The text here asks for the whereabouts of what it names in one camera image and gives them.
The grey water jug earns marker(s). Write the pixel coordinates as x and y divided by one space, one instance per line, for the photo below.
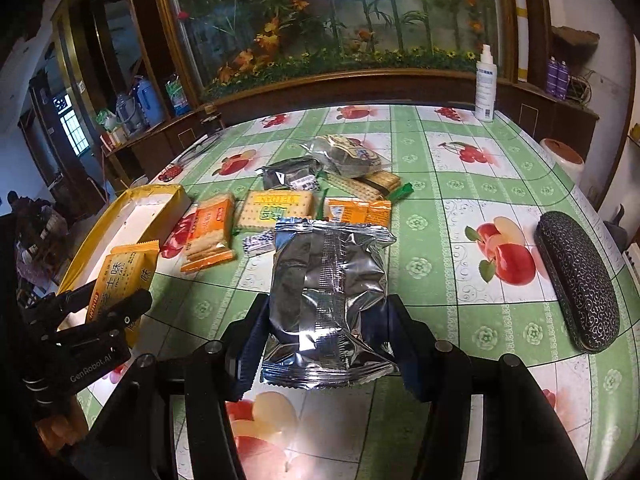
126 112

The green checked fruit tablecloth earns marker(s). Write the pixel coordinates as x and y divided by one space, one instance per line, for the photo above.
435 240

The orange cracker packet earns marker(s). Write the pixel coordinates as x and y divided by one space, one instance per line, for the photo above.
210 232

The orange yellow snack packet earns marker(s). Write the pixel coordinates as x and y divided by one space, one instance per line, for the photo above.
125 270

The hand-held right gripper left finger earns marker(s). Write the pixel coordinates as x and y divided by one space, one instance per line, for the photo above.
247 360

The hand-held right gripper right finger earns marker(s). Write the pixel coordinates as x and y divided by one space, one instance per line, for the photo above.
412 365

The purple bottle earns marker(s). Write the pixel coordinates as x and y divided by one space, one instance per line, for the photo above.
552 76
563 79

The dark green packet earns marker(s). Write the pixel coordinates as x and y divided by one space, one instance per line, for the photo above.
330 305

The dark jar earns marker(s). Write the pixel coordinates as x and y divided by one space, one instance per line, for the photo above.
212 121

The glass tank with fake plants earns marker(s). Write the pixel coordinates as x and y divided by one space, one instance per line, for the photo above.
340 15

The fly swatter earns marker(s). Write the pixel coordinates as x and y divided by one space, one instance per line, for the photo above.
197 152

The dark striped cracker packet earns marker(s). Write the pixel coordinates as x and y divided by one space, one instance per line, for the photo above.
367 186

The dark grey snack packet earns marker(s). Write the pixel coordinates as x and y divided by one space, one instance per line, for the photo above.
292 172

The white spray bottle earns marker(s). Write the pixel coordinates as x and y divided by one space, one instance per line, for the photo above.
485 90

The blue thermos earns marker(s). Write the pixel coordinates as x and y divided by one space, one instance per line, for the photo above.
150 100

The red yellow boxes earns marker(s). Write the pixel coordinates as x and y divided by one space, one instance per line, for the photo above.
116 137

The green white packet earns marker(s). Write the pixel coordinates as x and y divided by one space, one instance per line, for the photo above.
107 120

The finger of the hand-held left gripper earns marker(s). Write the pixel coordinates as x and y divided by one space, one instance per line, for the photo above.
60 307
117 320

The white pot with red rim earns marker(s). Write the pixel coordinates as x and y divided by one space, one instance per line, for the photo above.
562 157

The black patterned glasses case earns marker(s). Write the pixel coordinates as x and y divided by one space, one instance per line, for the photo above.
580 280

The small blue white candy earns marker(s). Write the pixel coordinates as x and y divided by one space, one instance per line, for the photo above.
257 243

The yellow cardboard tray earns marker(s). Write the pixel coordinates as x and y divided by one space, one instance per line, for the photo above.
145 212

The green edged cracker packet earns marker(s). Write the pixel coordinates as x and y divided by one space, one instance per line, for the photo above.
275 207

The clear bag of dark snacks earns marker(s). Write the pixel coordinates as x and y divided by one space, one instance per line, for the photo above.
350 152

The green plastic bag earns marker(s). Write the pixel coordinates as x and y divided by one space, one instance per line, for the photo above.
177 94

